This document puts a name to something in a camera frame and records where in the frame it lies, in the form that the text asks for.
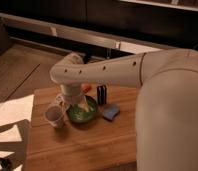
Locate green bowl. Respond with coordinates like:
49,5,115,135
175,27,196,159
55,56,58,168
67,95,98,123

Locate blue sponge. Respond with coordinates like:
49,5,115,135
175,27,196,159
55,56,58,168
102,104,120,121

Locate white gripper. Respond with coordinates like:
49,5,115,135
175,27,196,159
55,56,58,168
60,84,92,113

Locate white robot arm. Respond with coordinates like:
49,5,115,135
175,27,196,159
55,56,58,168
50,49,198,171

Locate white mug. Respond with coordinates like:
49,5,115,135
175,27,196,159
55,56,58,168
44,94,69,128

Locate black striped eraser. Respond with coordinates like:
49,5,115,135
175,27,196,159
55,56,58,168
97,85,107,105

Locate orange small object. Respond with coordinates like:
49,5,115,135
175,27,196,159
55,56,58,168
82,84,92,93

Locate white paper sheets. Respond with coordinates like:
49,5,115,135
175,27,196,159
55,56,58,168
0,95,33,171

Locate wooden board table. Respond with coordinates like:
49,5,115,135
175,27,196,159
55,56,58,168
25,86,138,171

